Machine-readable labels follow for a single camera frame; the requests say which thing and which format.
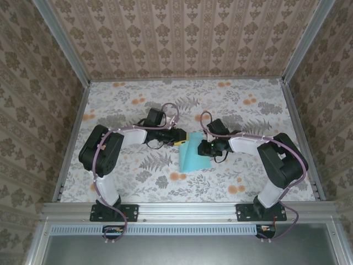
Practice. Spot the light blue paper sheet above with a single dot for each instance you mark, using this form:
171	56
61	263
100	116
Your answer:
190	157

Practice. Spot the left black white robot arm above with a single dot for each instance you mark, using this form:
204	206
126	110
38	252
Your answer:
102	149

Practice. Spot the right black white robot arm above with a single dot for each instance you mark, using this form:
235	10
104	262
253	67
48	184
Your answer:
284	163

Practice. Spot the grey metal panel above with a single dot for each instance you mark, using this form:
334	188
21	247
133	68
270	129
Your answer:
187	251

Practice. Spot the aluminium back frame rail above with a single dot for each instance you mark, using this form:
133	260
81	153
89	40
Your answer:
184	79

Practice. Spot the aluminium front frame rail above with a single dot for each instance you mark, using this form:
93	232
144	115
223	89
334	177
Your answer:
187	211

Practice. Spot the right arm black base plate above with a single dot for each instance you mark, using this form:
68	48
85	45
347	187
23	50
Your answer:
244	212

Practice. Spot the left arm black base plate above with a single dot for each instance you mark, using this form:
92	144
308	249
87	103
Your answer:
131	212

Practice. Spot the aluminium side frame rail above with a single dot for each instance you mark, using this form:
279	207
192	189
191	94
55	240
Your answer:
303	138
72	138

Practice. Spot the aluminium frame post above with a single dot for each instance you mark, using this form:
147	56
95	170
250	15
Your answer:
306	41
67	47

